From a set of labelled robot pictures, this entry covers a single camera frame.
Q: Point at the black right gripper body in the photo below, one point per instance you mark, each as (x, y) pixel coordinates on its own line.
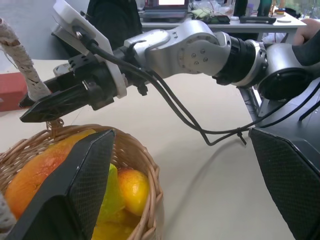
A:
(100, 82)

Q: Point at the flat black case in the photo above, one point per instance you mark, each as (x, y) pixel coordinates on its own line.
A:
(257, 20)

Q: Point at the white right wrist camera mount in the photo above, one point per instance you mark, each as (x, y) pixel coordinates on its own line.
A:
(92, 32)

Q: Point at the white background table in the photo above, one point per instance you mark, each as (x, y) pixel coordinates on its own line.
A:
(250, 27)

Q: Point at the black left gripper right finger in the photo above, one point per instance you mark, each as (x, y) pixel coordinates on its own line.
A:
(292, 180)

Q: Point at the black jacket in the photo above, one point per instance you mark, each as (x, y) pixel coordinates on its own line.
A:
(115, 20)

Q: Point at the small white round object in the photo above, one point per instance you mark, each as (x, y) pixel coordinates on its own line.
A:
(61, 69)

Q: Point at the green fruit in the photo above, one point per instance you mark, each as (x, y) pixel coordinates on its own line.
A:
(112, 195)

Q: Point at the bystander bare hand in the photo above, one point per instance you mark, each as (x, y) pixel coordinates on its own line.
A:
(308, 28)

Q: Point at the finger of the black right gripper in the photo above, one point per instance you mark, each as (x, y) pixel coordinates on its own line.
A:
(61, 82)
(55, 106)

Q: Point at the small orange yellow fruit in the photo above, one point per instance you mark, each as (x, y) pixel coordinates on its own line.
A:
(135, 190)

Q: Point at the white round plate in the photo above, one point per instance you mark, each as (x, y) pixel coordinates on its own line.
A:
(283, 21)

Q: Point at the dark laptop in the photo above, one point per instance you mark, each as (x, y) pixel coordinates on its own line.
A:
(166, 11)

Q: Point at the black bottle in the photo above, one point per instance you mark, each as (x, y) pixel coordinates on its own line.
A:
(240, 8)

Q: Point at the green cloth bundle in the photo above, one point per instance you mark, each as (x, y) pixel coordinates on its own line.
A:
(200, 13)

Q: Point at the black robot torso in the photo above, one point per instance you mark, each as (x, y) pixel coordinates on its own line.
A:
(295, 120)

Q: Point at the large orange red mango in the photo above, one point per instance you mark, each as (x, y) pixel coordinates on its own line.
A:
(32, 175)

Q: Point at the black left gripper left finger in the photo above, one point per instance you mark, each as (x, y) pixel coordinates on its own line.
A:
(62, 195)

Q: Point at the red box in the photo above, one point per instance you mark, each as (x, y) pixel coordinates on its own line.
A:
(12, 90)

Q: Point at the stack of coloured blocks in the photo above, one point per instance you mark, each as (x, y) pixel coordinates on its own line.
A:
(279, 12)

